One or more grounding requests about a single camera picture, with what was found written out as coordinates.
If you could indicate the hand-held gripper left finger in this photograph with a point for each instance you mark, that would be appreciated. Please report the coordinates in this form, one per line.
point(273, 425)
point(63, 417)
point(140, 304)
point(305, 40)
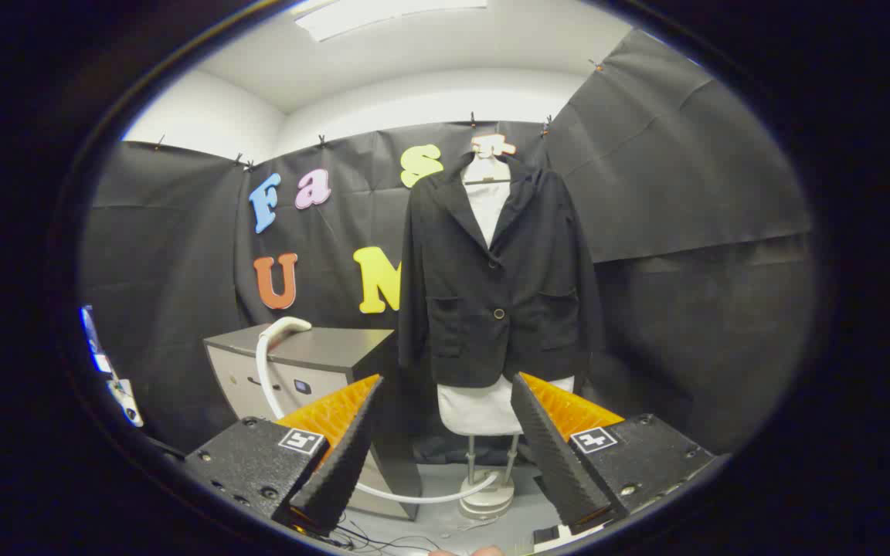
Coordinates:
point(344, 471)

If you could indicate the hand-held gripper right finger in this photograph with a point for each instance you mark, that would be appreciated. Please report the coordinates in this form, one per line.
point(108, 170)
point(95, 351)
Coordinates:
point(549, 455)

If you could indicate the white garment steamer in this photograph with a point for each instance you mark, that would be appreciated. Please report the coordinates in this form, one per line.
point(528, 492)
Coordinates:
point(284, 326)

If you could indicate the black jacket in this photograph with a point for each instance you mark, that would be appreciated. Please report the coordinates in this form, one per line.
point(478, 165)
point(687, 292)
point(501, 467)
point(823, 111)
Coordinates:
point(484, 309)

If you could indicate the metal mannequin stand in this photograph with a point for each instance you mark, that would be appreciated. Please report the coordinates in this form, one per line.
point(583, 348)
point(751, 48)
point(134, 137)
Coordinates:
point(486, 498)

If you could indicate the white mannequin torso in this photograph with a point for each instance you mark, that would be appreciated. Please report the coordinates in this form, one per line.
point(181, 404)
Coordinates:
point(484, 409)

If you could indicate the grey cabinet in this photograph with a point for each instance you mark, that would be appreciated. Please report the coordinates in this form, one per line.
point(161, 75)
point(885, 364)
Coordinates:
point(337, 347)

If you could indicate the small white object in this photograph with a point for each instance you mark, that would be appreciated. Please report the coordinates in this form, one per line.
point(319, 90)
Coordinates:
point(127, 401)

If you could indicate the blue lit screen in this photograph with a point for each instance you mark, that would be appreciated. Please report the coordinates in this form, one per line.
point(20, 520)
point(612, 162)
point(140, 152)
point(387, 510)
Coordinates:
point(92, 332)

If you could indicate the black backdrop cloth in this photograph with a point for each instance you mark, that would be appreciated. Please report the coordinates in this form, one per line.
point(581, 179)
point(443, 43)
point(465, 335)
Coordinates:
point(684, 193)

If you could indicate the white plastic hanger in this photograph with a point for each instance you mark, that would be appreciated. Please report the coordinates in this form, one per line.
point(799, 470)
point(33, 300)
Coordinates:
point(487, 166)

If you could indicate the row of small cloth clips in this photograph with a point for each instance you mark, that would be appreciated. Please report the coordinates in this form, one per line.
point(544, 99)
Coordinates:
point(321, 141)

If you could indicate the ceiling light panel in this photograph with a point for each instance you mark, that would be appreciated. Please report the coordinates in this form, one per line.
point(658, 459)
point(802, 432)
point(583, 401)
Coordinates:
point(383, 14)

